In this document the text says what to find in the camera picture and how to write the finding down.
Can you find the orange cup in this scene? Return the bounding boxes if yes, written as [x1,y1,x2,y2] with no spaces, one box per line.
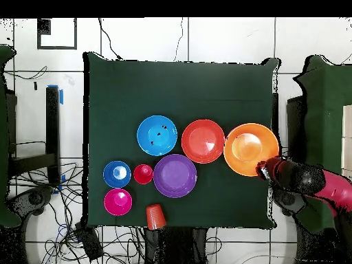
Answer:
[145,203,168,231]

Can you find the purple bowl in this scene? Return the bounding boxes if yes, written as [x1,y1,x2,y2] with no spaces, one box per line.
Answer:
[153,153,198,199]

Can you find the dark green table cloth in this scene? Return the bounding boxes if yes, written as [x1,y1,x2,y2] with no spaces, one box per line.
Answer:
[82,52,281,230]

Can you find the red cup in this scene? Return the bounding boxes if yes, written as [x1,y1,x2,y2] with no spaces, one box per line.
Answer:
[133,164,154,185]

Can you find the small pink bowl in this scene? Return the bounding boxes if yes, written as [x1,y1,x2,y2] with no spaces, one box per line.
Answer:
[103,188,133,217]

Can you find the light blue bowl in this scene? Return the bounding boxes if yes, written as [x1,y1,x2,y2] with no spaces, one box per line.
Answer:
[136,115,178,157]

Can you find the black floor cable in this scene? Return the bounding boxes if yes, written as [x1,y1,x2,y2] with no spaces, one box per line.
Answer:
[98,18,123,61]

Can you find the small dark blue bowl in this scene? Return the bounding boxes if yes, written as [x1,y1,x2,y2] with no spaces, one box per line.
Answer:
[102,160,132,189]

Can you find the large orange bowl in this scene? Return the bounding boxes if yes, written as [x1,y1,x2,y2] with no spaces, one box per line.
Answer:
[223,122,281,177]

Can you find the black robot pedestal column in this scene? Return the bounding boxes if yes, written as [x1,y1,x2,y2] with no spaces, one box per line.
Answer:
[144,227,209,264]

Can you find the black square floor frame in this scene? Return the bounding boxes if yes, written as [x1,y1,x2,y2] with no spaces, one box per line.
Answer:
[36,18,78,50]

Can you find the black power adapter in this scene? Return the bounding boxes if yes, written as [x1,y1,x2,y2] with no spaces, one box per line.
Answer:
[75,225,105,261]

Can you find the green cloth neighbouring table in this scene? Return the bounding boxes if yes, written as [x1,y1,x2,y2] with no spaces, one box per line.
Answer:
[0,43,21,228]
[292,54,352,234]

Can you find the black stand post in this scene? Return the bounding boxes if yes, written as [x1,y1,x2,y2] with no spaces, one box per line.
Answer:
[8,85,63,186]

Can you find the blue cable bundle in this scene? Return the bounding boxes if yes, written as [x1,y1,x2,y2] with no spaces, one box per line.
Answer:
[55,223,69,243]

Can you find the red-orange bowl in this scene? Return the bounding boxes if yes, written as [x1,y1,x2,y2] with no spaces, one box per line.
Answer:
[181,118,226,165]

